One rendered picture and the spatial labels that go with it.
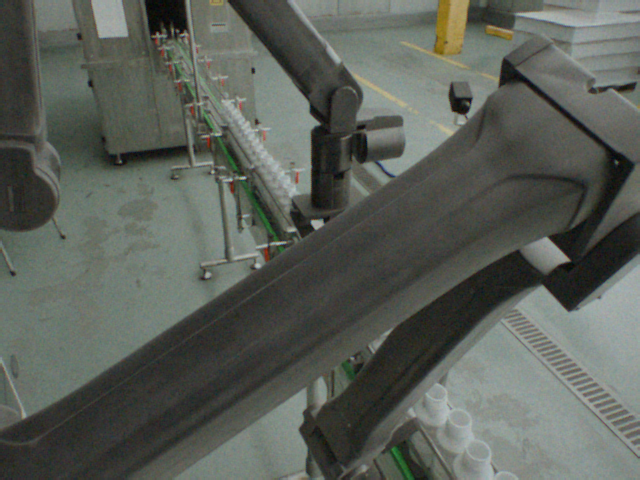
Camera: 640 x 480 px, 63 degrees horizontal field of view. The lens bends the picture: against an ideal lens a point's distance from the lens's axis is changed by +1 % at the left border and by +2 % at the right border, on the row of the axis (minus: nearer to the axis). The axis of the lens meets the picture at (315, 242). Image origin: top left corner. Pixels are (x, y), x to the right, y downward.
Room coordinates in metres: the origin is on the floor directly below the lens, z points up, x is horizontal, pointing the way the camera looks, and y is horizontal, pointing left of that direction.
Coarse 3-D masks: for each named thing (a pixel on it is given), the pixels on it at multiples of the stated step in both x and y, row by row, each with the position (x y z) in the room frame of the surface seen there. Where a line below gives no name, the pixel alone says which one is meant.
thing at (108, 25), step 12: (96, 0) 4.20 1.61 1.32; (108, 0) 4.23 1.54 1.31; (120, 0) 4.25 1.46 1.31; (96, 12) 4.19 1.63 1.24; (108, 12) 4.22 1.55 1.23; (120, 12) 4.25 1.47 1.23; (96, 24) 4.18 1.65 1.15; (108, 24) 4.21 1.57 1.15; (120, 24) 4.24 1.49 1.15; (108, 36) 4.20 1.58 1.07; (120, 36) 4.23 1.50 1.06
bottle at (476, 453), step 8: (472, 440) 0.50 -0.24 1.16; (472, 448) 0.50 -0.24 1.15; (480, 448) 0.50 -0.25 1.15; (488, 448) 0.49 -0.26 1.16; (464, 456) 0.49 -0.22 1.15; (472, 456) 0.52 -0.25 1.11; (480, 456) 0.50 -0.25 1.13; (488, 456) 0.48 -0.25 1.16; (456, 464) 0.49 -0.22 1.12; (464, 464) 0.48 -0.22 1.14; (472, 464) 0.47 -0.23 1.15; (480, 464) 0.47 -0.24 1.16; (488, 464) 0.48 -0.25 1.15; (456, 472) 0.48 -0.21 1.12; (464, 472) 0.48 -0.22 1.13; (472, 472) 0.47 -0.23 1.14; (480, 472) 0.47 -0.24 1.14; (488, 472) 0.48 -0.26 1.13
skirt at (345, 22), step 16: (336, 16) 10.78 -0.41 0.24; (352, 16) 10.88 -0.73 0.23; (368, 16) 11.00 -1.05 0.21; (384, 16) 11.12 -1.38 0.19; (400, 16) 11.24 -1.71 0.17; (416, 16) 11.36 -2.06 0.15; (432, 16) 11.49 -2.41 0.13; (480, 16) 11.89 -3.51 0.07; (48, 32) 9.05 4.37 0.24; (64, 32) 9.12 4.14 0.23
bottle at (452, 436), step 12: (456, 420) 0.56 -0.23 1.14; (468, 420) 0.55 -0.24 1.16; (444, 432) 0.54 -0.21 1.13; (456, 432) 0.53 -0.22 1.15; (468, 432) 0.53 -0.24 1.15; (444, 444) 0.53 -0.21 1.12; (456, 444) 0.52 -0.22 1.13; (444, 456) 0.52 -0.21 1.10; (456, 456) 0.52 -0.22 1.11; (432, 468) 0.54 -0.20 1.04
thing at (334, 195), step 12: (312, 168) 0.65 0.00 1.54; (312, 180) 0.65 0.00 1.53; (324, 180) 0.63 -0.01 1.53; (336, 180) 0.63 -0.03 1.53; (348, 180) 0.64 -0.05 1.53; (312, 192) 0.65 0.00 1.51; (324, 192) 0.63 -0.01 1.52; (336, 192) 0.63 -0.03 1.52; (348, 192) 0.65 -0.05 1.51; (360, 192) 0.69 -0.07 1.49; (300, 204) 0.65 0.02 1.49; (312, 204) 0.65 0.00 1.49; (324, 204) 0.63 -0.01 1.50; (336, 204) 0.63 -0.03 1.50; (348, 204) 0.65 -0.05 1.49; (300, 216) 0.63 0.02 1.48; (312, 216) 0.62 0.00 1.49; (324, 216) 0.62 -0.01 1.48
